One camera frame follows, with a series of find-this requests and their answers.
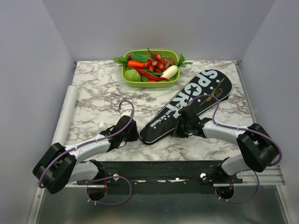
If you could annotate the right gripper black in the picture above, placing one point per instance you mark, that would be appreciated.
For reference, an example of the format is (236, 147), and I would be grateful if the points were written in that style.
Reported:
(177, 132)

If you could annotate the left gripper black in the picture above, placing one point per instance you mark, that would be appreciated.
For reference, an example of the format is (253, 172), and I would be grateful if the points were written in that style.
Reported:
(135, 135)

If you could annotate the black racket cover bag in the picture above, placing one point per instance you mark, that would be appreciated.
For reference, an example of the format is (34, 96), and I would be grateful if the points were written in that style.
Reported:
(207, 82)

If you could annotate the white shuttlecock tube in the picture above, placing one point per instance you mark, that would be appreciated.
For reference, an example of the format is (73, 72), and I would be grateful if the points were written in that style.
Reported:
(66, 115)

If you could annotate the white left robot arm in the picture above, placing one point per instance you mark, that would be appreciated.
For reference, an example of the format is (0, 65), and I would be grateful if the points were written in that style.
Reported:
(56, 168)

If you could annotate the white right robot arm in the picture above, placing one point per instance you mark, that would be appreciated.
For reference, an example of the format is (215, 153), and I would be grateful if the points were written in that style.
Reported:
(257, 149)

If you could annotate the green plastic basket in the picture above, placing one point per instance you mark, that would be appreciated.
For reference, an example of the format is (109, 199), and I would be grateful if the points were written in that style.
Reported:
(142, 56)

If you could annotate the white toy radish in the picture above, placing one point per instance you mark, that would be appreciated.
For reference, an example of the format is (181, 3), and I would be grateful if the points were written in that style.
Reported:
(170, 72)

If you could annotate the red toy chili pepper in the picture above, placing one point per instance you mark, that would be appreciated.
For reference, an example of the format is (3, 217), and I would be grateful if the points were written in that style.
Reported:
(144, 73)

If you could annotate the green toy cabbage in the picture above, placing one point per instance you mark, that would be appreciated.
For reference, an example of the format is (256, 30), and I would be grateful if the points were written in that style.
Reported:
(132, 76)

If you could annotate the brown toy mushroom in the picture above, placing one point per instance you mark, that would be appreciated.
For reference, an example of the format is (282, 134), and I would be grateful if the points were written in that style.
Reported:
(170, 61)

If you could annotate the red toy cherry bunch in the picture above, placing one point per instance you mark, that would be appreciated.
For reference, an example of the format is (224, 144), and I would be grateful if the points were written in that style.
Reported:
(155, 63)

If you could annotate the orange toy carrot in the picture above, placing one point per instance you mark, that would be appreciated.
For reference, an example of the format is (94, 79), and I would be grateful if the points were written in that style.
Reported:
(136, 64)

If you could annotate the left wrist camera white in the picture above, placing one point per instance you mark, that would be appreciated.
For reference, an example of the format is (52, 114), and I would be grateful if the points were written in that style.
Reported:
(127, 112)

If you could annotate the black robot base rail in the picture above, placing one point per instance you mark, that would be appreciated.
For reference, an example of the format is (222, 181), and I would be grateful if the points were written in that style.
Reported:
(159, 177)

